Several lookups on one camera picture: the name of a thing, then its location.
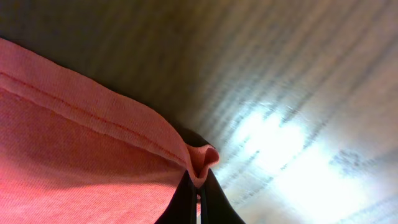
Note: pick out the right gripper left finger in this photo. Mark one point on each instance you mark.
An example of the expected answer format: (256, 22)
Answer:
(182, 208)

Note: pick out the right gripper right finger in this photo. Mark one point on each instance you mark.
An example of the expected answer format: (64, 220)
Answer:
(215, 207)

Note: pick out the red printed t-shirt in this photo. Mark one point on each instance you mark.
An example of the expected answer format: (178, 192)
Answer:
(73, 151)

